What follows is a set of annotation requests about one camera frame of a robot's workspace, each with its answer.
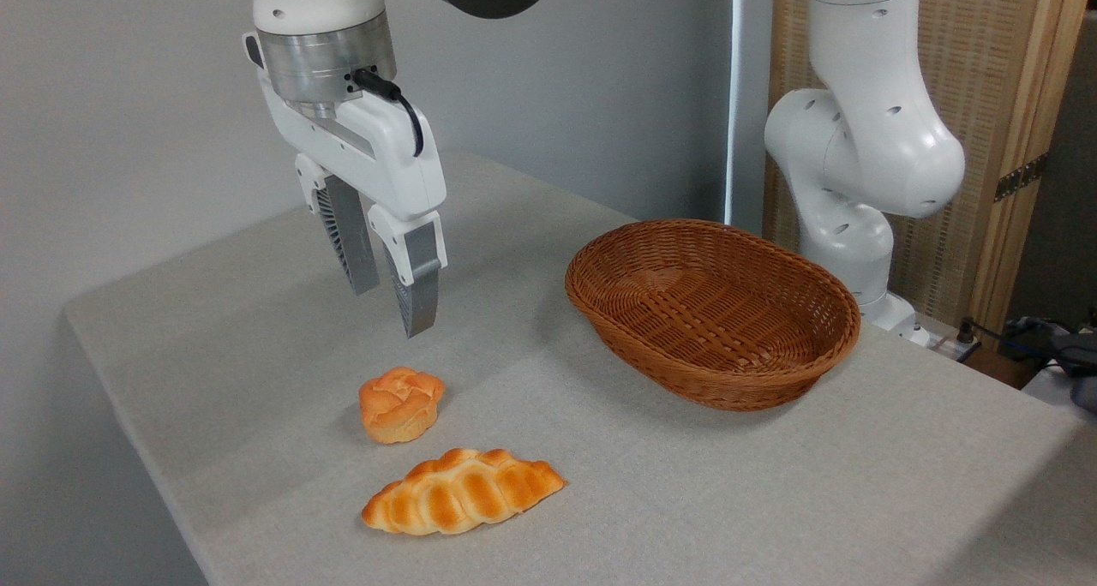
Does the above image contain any braided long bread loaf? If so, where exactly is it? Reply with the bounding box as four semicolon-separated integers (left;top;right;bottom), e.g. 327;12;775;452
361;447;568;537

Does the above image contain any grey fabric tablecloth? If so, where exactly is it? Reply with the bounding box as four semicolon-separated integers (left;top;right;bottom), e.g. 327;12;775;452
62;151;1097;586

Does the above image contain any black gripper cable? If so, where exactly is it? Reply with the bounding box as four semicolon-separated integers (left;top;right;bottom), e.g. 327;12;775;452
351;68;426;158

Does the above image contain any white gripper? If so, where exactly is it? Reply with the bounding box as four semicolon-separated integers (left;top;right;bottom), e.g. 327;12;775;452
243;32;449;339

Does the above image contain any black power cable with plug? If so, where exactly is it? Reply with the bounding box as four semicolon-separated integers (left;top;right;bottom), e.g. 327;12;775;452
953;315;1097;366

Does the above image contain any brown wicker oval basket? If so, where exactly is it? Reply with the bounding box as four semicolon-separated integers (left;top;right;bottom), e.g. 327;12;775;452
564;218;862;413

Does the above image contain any round orange bread roll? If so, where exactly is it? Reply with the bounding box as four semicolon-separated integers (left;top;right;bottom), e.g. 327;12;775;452
358;366;447;445

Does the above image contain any metal screen hinge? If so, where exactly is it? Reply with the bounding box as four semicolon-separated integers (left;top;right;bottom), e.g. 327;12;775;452
993;152;1049;204

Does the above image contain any dark grey bundle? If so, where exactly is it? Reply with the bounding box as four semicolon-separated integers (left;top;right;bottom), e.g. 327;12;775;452
1004;314;1097;414

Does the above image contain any brown wooden block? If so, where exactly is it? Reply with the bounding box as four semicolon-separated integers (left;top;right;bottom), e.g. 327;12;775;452
963;346;1043;391

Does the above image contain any white vertical post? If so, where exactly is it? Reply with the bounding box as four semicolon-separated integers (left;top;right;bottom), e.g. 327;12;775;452
723;0;776;236

